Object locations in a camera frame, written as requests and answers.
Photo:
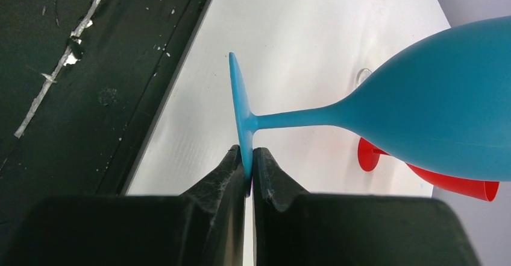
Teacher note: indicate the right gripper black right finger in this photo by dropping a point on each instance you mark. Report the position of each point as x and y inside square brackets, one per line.
[296, 227]

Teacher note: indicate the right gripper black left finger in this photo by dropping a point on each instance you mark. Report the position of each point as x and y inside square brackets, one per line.
[202, 226]

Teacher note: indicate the red wine glass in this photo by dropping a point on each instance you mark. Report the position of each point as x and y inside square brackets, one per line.
[368, 157]

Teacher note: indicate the clear wine glass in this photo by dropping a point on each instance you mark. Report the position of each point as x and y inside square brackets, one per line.
[361, 76]

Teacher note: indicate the blue wine glass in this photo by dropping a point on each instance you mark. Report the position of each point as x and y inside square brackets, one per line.
[441, 104]

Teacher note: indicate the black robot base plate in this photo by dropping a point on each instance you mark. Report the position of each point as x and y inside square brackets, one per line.
[81, 83]

